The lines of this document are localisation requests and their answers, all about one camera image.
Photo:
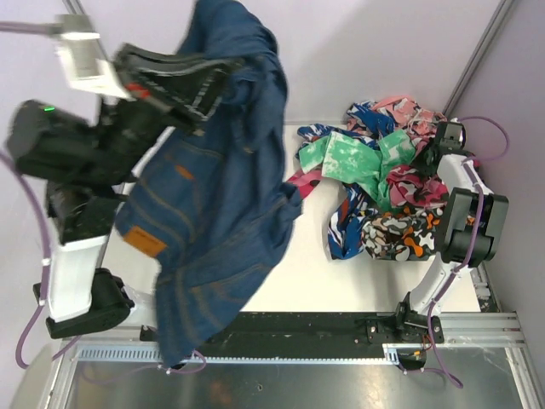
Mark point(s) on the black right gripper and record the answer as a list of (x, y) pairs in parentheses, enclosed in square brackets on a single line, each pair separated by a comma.
[(437, 150)]

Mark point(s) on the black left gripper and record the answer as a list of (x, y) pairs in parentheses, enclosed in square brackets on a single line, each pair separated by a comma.
[(171, 79)]

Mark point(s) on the blue denim jeans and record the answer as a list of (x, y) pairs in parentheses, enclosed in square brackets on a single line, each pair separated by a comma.
[(214, 209)]

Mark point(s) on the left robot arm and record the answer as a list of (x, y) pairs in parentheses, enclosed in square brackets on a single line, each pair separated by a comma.
[(83, 163)]

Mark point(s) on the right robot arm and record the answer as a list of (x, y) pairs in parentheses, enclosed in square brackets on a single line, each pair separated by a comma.
[(469, 233)]

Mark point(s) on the light pink patterned cloth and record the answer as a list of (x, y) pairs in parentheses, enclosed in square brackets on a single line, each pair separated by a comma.
[(379, 119)]

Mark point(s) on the pink camouflage cloth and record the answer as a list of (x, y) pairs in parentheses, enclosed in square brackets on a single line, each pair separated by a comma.
[(405, 185)]

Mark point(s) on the black white orange cloth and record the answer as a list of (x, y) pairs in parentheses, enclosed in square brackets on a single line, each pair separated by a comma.
[(407, 236)]

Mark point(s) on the green tie-dye cloth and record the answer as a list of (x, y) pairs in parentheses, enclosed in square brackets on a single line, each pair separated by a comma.
[(346, 159)]

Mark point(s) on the blue patterned cloth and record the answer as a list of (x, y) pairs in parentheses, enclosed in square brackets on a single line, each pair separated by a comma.
[(345, 225)]

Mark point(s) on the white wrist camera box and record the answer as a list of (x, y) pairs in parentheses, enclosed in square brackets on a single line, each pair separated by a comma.
[(86, 66)]

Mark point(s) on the aluminium corner post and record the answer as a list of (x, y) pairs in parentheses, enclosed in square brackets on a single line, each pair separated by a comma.
[(495, 26)]

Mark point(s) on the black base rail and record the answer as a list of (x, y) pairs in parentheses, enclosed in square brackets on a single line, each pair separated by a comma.
[(313, 336)]

